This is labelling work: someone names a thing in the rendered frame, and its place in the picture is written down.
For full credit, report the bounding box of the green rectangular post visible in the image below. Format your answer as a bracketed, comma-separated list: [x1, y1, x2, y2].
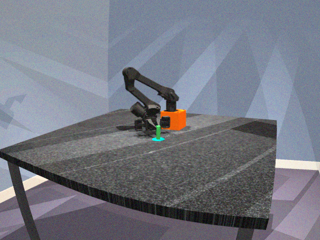
[156, 125, 161, 140]

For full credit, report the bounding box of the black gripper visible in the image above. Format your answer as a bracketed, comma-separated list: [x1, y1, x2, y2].
[134, 115, 171, 132]

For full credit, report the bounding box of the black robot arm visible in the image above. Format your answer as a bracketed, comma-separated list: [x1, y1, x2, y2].
[122, 67, 179, 122]

